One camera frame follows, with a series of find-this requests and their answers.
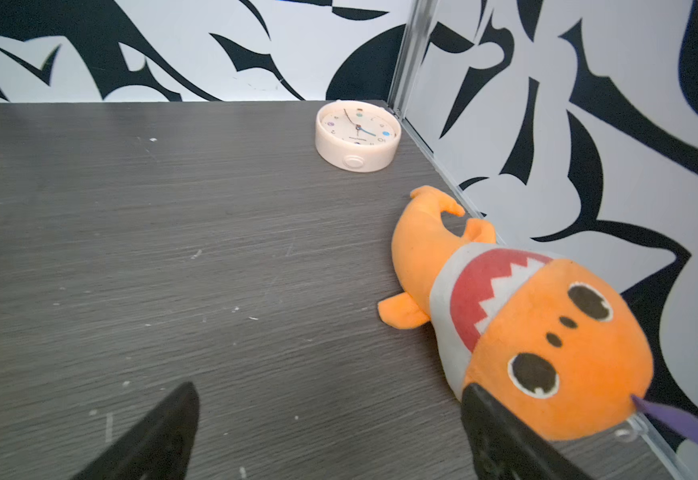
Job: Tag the beige round alarm clock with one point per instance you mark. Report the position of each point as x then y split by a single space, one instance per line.
356 136

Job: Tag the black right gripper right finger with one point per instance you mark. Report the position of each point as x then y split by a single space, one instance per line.
503 447

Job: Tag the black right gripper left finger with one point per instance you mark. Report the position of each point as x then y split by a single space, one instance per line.
158 447

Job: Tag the orange shark plush toy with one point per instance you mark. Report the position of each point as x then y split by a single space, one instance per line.
551 341

